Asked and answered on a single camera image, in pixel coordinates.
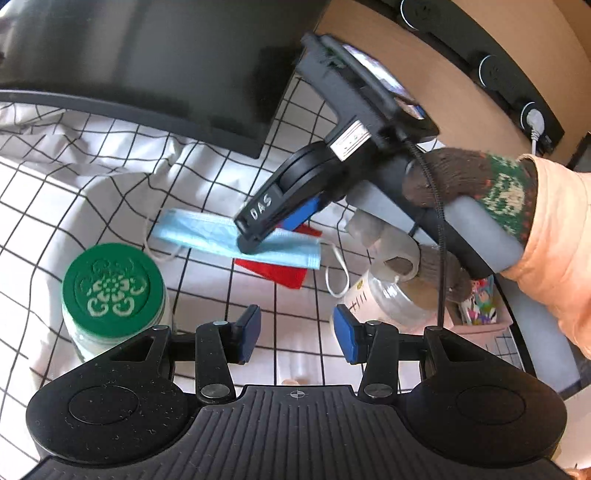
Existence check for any blue face mask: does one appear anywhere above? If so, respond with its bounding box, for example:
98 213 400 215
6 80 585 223
145 208 352 298

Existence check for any green lid glass jar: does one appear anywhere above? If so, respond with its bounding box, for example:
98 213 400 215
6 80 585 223
61 243 171 365

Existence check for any clear plastic jar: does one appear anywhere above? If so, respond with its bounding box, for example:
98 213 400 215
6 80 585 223
344 265 462 330

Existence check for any pink cardboard box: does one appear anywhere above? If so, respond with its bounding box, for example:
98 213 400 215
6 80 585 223
448 272 514 334

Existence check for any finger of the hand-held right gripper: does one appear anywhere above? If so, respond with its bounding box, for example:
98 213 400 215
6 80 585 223
277 198 322 232
235 226 273 254

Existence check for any white black-grid tablecloth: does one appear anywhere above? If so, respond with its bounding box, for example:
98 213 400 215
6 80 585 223
0 74 536 462

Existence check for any black computer monitor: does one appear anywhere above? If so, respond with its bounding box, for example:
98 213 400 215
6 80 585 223
0 0 331 160

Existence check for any black power strip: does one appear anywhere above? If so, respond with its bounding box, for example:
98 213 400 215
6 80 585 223
383 0 566 155

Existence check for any colourful printed packet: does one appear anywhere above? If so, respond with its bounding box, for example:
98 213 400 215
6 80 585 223
462 277 496 325

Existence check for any person's right hand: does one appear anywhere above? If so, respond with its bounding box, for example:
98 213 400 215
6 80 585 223
345 148 539 306

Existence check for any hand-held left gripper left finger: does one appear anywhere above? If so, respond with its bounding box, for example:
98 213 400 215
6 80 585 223
104 305 262 406

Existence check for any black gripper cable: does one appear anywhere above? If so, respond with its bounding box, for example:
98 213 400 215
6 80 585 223
402 136 451 329

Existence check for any red paper piece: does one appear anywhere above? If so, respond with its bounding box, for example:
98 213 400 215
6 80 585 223
235 224 324 289

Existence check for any person's right forearm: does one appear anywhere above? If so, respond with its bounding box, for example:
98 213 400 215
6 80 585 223
501 157 591 361

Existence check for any white power cable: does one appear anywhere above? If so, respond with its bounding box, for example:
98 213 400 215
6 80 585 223
519 107 544 157

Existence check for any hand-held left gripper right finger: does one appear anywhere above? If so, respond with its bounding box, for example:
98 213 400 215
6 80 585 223
332 305 497 402

